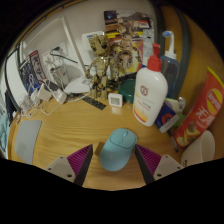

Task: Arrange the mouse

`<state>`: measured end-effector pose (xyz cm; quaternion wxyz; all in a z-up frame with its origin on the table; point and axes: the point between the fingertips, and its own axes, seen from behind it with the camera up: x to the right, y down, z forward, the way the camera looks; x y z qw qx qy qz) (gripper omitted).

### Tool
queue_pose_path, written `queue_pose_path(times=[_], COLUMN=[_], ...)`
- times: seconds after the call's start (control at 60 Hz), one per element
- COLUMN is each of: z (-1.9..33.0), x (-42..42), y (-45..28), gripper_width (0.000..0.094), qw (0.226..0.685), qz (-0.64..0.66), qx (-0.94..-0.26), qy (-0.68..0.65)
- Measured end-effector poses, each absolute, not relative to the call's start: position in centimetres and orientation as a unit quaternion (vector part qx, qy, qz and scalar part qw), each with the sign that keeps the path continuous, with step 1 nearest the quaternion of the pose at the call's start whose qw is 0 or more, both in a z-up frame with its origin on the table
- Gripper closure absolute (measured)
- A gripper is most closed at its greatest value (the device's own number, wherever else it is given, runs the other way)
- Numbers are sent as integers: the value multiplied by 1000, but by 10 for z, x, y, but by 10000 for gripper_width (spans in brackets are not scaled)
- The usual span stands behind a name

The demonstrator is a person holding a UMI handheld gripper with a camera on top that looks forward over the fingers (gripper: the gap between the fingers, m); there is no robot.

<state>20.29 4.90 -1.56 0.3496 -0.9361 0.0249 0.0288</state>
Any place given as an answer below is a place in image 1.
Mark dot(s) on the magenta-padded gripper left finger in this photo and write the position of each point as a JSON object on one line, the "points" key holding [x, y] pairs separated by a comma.
{"points": [[59, 166]]}

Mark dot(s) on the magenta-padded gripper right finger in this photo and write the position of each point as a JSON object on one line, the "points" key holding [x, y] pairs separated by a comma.
{"points": [[165, 165]]}

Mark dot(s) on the light blue computer mouse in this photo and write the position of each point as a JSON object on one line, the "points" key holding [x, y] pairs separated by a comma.
{"points": [[116, 153]]}

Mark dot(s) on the grey mouse pad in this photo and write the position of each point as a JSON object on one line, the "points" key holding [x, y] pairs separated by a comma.
{"points": [[26, 140]]}

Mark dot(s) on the white mug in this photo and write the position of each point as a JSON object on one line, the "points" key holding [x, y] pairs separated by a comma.
{"points": [[200, 150]]}

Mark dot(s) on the small blue white box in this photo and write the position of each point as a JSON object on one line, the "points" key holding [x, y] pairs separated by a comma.
{"points": [[166, 118]]}

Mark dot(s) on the red chips can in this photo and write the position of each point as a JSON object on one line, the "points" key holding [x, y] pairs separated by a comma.
{"points": [[200, 113]]}

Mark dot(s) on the teal cloth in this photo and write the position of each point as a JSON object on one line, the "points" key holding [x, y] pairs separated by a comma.
{"points": [[3, 133]]}

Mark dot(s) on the small white charger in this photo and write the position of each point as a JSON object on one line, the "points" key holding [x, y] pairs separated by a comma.
{"points": [[60, 96]]}

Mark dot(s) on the black ruler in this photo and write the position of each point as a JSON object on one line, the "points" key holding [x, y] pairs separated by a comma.
{"points": [[94, 102]]}

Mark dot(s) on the clear domed container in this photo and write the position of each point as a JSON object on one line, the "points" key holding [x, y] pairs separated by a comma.
{"points": [[25, 101]]}

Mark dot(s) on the white red-capped pump bottle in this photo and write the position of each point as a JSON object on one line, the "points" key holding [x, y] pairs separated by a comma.
{"points": [[150, 93]]}

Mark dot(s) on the white multi-port charger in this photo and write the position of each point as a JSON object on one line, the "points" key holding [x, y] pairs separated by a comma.
{"points": [[44, 92]]}

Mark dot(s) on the small white square clock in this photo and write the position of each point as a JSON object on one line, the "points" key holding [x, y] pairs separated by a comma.
{"points": [[115, 99]]}

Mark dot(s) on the white desk lamp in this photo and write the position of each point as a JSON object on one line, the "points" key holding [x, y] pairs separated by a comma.
{"points": [[78, 86]]}

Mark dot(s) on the green round tin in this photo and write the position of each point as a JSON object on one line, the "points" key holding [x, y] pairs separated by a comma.
{"points": [[128, 90]]}

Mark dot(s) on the blue spray bottle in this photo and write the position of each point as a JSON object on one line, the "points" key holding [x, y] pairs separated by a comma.
{"points": [[171, 73]]}

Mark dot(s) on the robot model kit box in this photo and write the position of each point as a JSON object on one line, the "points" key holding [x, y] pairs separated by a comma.
{"points": [[33, 70]]}

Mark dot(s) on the colourful poster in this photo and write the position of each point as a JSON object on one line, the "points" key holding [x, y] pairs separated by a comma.
{"points": [[113, 18]]}

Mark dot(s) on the dark grey metal frame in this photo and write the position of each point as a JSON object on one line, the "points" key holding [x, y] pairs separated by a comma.
{"points": [[185, 56]]}

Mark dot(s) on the white wall socket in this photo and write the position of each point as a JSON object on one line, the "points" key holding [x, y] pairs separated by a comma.
{"points": [[58, 50]]}

